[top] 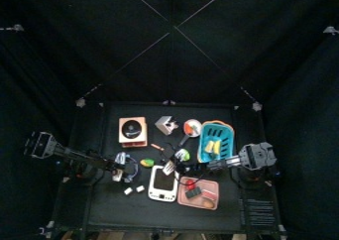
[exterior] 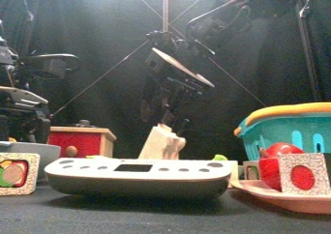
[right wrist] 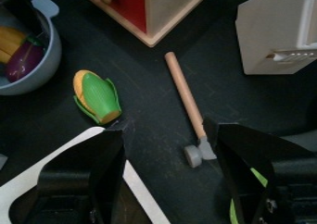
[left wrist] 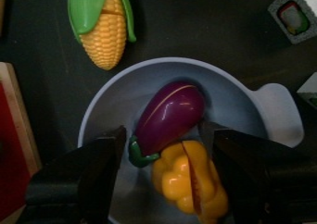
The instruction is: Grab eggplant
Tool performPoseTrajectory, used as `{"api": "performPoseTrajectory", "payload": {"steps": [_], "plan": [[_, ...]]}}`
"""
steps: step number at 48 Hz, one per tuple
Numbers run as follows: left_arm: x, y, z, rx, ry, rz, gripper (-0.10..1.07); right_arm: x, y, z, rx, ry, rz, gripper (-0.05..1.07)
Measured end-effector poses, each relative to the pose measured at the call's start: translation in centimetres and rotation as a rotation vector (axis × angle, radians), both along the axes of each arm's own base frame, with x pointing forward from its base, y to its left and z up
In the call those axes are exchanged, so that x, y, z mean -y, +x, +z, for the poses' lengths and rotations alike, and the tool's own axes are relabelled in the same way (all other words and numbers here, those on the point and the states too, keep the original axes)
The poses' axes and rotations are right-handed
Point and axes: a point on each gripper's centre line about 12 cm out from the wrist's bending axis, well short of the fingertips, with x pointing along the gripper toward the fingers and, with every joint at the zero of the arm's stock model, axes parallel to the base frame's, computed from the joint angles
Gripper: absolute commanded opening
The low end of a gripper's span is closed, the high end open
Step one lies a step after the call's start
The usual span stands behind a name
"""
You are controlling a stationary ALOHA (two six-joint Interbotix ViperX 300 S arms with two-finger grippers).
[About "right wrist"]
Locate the lime green toy piece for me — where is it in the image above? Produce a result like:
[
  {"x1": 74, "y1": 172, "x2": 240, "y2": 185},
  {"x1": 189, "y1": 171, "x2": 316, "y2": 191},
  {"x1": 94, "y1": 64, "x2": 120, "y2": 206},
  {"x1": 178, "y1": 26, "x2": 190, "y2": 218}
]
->
[{"x1": 228, "y1": 167, "x2": 271, "y2": 224}]

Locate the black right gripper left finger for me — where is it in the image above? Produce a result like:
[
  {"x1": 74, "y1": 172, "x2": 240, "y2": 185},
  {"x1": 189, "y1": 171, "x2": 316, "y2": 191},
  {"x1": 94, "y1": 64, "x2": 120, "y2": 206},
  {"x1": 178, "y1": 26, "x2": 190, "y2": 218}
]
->
[{"x1": 25, "y1": 119, "x2": 137, "y2": 224}]

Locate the toy corn with green husk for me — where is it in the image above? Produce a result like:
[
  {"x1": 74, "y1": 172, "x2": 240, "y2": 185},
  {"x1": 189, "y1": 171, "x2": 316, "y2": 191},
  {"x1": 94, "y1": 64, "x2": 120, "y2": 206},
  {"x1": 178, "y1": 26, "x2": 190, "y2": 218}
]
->
[{"x1": 73, "y1": 68, "x2": 125, "y2": 126}]

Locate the wooden box with red panel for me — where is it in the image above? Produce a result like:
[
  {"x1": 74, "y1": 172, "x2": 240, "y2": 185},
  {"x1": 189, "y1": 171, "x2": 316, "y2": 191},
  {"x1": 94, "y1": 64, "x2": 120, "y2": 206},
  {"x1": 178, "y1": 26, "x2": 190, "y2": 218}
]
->
[{"x1": 82, "y1": 0, "x2": 213, "y2": 48}]

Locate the purple toy eggplant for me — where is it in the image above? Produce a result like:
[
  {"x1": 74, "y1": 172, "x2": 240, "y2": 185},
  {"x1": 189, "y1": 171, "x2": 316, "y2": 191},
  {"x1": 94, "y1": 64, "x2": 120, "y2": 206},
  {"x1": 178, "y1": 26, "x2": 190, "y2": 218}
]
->
[{"x1": 5, "y1": 37, "x2": 46, "y2": 83}]

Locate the light blue toy pot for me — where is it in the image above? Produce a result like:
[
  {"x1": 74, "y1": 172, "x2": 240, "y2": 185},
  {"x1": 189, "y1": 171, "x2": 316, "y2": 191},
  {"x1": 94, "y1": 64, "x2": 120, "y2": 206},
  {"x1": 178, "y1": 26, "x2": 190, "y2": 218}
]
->
[{"x1": 0, "y1": 0, "x2": 63, "y2": 96}]

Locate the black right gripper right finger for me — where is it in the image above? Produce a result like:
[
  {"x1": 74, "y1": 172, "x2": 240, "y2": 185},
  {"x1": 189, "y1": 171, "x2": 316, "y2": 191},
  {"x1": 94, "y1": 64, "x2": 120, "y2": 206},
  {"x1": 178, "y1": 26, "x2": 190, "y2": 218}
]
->
[{"x1": 203, "y1": 118, "x2": 317, "y2": 224}]

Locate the wooden toy hammer grey head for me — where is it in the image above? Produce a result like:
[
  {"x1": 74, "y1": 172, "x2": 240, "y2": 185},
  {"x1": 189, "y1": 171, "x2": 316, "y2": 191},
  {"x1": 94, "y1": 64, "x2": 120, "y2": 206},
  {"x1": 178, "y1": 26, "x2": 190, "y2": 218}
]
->
[{"x1": 164, "y1": 51, "x2": 219, "y2": 168}]

